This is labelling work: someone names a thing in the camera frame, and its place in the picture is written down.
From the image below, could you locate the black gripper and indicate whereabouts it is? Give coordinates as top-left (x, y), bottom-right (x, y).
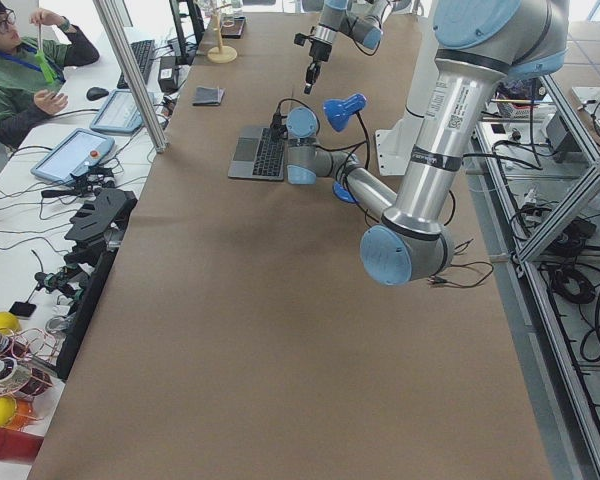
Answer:
top-left (304, 40), bottom-right (332, 95)

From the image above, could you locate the grey laptop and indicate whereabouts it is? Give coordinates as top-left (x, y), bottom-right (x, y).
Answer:
top-left (228, 125), bottom-right (285, 181)

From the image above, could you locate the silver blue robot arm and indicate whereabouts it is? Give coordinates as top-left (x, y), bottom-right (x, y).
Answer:
top-left (294, 1), bottom-right (411, 95)
top-left (286, 1), bottom-right (569, 285)

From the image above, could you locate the blue desk lamp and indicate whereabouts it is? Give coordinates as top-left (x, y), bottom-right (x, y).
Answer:
top-left (323, 93), bottom-right (370, 204)

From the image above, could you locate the wooden mug tree stand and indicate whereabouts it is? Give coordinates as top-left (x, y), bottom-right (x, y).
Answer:
top-left (207, 1), bottom-right (238, 64)

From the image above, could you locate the black framed tray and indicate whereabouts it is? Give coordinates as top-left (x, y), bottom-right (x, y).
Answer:
top-left (221, 17), bottom-right (246, 39)

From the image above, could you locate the folded grey purple cloth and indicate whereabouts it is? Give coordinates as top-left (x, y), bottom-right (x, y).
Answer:
top-left (192, 86), bottom-right (225, 106)

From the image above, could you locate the black computer monitor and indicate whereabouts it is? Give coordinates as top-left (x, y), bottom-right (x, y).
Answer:
top-left (167, 0), bottom-right (206, 66)

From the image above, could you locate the black keyboard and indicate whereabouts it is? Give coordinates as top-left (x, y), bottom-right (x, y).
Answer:
top-left (129, 40), bottom-right (155, 84)

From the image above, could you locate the black computer mouse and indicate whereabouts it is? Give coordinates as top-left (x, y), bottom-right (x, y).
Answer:
top-left (85, 87), bottom-right (109, 101)

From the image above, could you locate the blue grey teach pendant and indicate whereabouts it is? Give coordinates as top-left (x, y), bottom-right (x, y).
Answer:
top-left (30, 128), bottom-right (115, 184)

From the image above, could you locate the person in green jacket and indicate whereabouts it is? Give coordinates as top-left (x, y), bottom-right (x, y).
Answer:
top-left (0, 2), bottom-right (100, 149)

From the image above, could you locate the yellow ball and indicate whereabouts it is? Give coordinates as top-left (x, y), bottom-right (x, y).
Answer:
top-left (0, 311), bottom-right (21, 334)

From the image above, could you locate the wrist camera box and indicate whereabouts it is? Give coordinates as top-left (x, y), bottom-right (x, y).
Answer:
top-left (269, 109), bottom-right (287, 141)
top-left (294, 33), bottom-right (314, 46)

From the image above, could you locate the aluminium frame post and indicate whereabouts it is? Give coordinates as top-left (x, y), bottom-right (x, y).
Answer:
top-left (93, 0), bottom-right (167, 154)

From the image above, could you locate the copper wire bottle rack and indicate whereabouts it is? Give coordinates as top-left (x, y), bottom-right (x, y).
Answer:
top-left (0, 333), bottom-right (62, 430)

